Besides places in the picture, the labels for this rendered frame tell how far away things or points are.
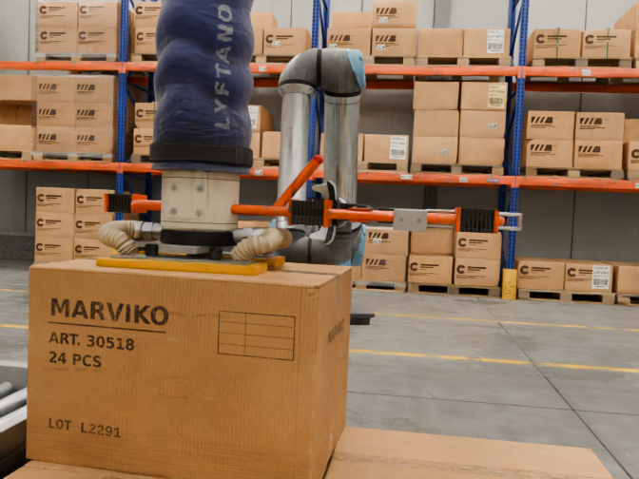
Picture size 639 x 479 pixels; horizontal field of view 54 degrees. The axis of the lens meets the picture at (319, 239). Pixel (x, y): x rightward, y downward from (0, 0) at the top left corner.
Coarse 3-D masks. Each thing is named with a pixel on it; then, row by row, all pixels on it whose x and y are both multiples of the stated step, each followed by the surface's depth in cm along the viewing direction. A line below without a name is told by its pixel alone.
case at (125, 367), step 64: (64, 320) 125; (128, 320) 122; (192, 320) 119; (256, 320) 117; (320, 320) 117; (64, 384) 126; (128, 384) 123; (192, 384) 120; (256, 384) 117; (320, 384) 120; (64, 448) 126; (128, 448) 123; (192, 448) 121; (256, 448) 118; (320, 448) 124
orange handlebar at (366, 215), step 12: (132, 204) 139; (144, 204) 138; (156, 204) 138; (240, 204) 136; (276, 216) 135; (336, 216) 132; (348, 216) 132; (360, 216) 132; (372, 216) 131; (384, 216) 131; (432, 216) 129; (444, 216) 129
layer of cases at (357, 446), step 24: (360, 432) 152; (384, 432) 152; (408, 432) 153; (336, 456) 137; (360, 456) 137; (384, 456) 138; (408, 456) 138; (432, 456) 139; (456, 456) 139; (480, 456) 140; (504, 456) 141; (528, 456) 141; (552, 456) 142; (576, 456) 142
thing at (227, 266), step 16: (112, 256) 130; (128, 256) 129; (144, 256) 130; (160, 256) 132; (176, 256) 134; (192, 272) 126; (208, 272) 125; (224, 272) 125; (240, 272) 124; (256, 272) 124
